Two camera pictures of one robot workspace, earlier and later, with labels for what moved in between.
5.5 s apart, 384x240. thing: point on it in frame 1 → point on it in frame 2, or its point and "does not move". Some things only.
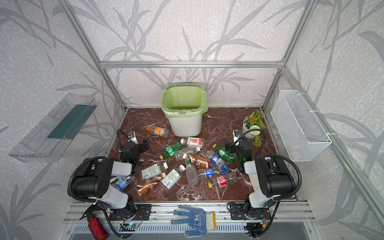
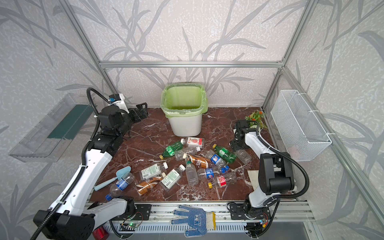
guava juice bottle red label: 193,141 does not move
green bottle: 170,150 does not move
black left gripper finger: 146,145 → 142,108
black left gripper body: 137,146 → 135,113
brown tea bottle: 198,162 does not move
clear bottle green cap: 192,173 does not move
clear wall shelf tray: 51,138 does not move
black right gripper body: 234,147 → 239,137
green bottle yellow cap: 229,157 does not move
